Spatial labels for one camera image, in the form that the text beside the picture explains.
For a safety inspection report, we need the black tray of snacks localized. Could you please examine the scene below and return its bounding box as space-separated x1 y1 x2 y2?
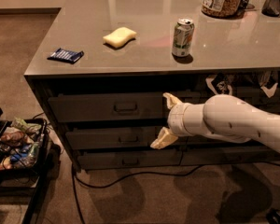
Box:
0 118 48 175

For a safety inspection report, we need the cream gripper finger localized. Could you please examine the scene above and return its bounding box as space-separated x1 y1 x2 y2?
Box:
163 92 183 109
150 127 178 149

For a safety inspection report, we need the blue snack wrapper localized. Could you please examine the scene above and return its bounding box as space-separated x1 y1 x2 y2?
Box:
48 48 84 64

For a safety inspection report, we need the grey drawer cabinet counter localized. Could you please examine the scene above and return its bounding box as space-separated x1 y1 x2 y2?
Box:
25 0 280 170

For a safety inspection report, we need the green white soda can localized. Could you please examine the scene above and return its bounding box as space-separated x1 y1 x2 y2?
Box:
172 18 194 57

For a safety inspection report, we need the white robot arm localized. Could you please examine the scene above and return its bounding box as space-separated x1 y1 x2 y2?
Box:
151 92 280 153

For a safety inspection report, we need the black floor cable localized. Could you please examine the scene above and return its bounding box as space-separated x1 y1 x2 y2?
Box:
71 163 206 224

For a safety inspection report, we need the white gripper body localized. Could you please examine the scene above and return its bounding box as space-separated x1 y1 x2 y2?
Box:
167 103 191 136

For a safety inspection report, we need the black cart frame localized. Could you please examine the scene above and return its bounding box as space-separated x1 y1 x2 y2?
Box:
0 108 61 224

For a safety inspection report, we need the black white snack bag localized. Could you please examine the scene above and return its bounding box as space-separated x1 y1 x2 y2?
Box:
205 73 234 95

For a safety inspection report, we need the yellow sponge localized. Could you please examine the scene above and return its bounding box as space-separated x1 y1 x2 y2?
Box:
103 27 137 49

